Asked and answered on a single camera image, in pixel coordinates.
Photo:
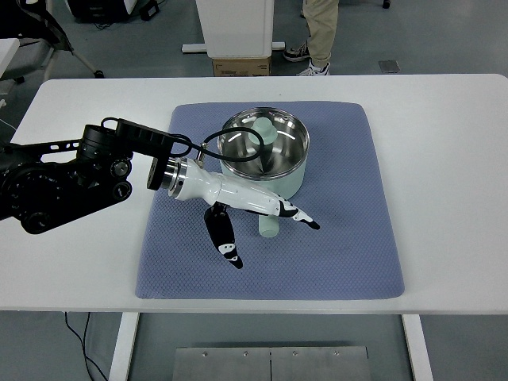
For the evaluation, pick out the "brown cardboard box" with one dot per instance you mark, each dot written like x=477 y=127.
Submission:
x=238 y=67

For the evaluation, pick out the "white pedestal stand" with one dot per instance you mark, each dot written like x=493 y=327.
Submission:
x=238 y=28

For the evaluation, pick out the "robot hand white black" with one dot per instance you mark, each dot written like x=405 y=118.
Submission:
x=238 y=194

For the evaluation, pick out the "white table leg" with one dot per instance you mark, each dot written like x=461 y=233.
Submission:
x=123 y=349
x=416 y=349

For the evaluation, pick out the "grey floor plate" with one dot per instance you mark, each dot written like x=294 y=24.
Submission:
x=389 y=66

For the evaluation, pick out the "white side table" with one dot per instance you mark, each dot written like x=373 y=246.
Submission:
x=6 y=51

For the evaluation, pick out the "glass lid green knob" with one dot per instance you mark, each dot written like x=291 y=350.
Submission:
x=266 y=127

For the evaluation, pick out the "blue textured mat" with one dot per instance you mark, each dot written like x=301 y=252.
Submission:
x=317 y=238

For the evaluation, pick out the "black office chair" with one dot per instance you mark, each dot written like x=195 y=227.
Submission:
x=28 y=16

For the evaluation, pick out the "black equipment case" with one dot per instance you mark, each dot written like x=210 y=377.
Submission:
x=91 y=12

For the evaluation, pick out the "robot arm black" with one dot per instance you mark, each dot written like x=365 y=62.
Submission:
x=47 y=190

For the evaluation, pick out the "person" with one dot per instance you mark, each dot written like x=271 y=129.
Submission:
x=321 y=28

